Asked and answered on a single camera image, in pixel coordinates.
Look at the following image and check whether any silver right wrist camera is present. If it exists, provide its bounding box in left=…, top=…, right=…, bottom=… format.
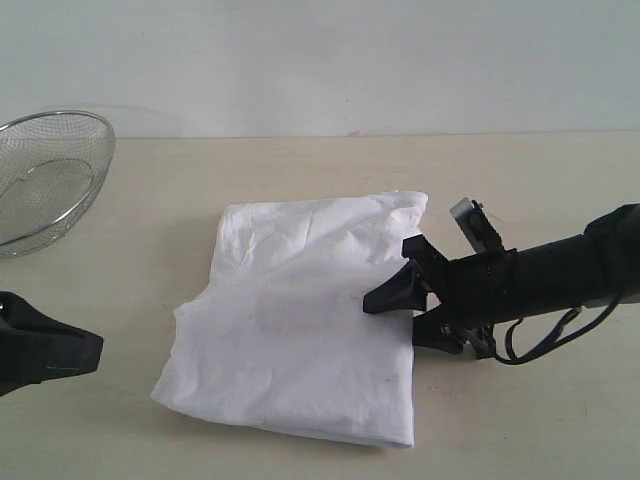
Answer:
left=450, top=197, right=504, bottom=254

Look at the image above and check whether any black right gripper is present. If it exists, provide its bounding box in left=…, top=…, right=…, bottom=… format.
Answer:
left=362, top=234, right=517, bottom=358

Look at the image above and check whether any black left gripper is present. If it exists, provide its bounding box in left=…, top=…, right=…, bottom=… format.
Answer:
left=1, top=291, right=104, bottom=396

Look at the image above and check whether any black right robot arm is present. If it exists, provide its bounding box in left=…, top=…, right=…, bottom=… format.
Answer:
left=363, top=198, right=639, bottom=365

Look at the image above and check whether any white t-shirt with red logo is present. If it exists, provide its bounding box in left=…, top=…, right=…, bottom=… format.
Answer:
left=151, top=191, right=428, bottom=447

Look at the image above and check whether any metal wire mesh basket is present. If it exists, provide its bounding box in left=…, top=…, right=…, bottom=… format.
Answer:
left=1, top=110, right=116, bottom=258

